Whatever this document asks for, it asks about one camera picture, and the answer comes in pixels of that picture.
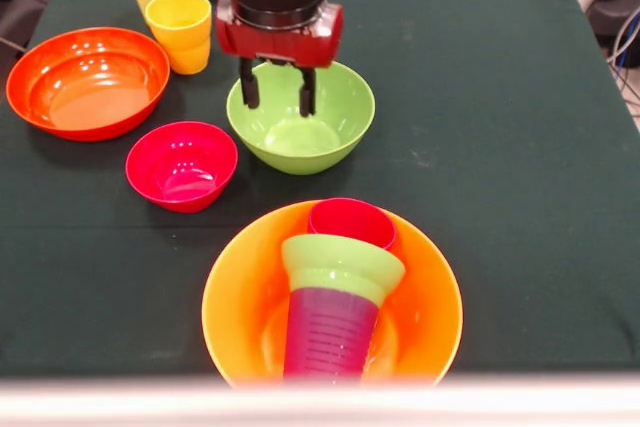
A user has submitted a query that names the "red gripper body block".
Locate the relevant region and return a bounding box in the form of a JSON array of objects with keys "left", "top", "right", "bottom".
[{"left": 214, "top": 1, "right": 346, "bottom": 70}]

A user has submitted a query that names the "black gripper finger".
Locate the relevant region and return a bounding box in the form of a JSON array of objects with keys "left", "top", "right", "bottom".
[
  {"left": 238, "top": 56, "right": 262, "bottom": 110},
  {"left": 298, "top": 65, "right": 318, "bottom": 119}
]

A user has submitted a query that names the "large green bowl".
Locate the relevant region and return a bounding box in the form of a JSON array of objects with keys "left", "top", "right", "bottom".
[{"left": 225, "top": 60, "right": 376, "bottom": 177}]

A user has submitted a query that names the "small pink bowl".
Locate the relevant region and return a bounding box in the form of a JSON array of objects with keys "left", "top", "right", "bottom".
[{"left": 124, "top": 120, "right": 240, "bottom": 214}]

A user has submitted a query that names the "pink cup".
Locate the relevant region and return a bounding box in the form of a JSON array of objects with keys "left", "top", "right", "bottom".
[{"left": 307, "top": 197, "right": 399, "bottom": 253}]

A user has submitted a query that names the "small green bowl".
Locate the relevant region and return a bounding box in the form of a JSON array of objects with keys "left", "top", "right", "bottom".
[{"left": 280, "top": 234, "right": 406, "bottom": 308}]

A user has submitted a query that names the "large orange bowl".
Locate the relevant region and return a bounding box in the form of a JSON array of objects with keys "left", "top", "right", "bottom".
[{"left": 201, "top": 199, "right": 464, "bottom": 391}]

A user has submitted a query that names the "purple cup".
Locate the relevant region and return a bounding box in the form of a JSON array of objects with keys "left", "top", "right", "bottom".
[{"left": 282, "top": 285, "right": 380, "bottom": 389}]

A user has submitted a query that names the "yellow cup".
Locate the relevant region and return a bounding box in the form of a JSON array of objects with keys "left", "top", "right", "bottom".
[{"left": 144, "top": 0, "right": 213, "bottom": 76}]

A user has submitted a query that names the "wide red-orange bowl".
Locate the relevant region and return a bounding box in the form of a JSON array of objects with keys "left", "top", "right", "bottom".
[{"left": 5, "top": 26, "right": 171, "bottom": 142}]

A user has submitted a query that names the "dark green tablecloth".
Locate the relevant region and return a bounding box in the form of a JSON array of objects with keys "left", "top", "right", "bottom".
[{"left": 0, "top": 0, "right": 640, "bottom": 378}]

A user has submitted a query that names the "tangle of cables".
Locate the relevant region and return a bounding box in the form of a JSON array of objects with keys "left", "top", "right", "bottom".
[{"left": 606, "top": 10, "right": 640, "bottom": 118}]

